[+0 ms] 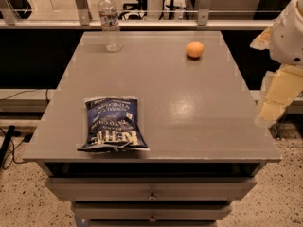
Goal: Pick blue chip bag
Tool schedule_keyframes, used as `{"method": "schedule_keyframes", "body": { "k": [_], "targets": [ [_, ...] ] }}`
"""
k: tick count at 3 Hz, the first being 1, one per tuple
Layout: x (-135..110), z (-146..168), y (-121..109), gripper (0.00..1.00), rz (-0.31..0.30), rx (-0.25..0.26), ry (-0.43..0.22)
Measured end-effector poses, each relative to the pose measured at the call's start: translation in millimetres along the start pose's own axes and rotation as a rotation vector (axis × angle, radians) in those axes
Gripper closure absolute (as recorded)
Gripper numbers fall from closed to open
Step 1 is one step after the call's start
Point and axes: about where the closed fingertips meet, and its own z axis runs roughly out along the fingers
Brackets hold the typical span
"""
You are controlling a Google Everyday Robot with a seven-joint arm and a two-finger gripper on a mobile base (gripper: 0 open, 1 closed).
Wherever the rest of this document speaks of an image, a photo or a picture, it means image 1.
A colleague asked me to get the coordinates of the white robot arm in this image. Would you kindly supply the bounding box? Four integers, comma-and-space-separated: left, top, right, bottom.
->
250, 0, 303, 127

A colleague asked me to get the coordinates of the blue kettle chip bag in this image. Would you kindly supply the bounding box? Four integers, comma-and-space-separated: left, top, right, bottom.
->
78, 96, 149, 152

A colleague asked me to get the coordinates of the grey drawer cabinet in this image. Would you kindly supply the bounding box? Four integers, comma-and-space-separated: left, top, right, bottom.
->
25, 31, 280, 227

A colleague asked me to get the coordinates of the orange fruit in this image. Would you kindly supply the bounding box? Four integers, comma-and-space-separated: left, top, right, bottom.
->
187, 42, 205, 59

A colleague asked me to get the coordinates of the clear plastic water bottle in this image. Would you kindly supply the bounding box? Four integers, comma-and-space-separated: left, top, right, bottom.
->
98, 0, 121, 52

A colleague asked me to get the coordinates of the lower grey drawer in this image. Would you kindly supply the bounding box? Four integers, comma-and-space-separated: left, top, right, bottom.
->
72, 202, 232, 222

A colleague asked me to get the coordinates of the metal railing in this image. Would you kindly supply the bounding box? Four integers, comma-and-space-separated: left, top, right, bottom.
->
1, 0, 280, 30

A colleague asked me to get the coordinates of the black floor cable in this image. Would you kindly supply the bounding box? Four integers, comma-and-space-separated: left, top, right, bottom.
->
0, 125, 32, 171

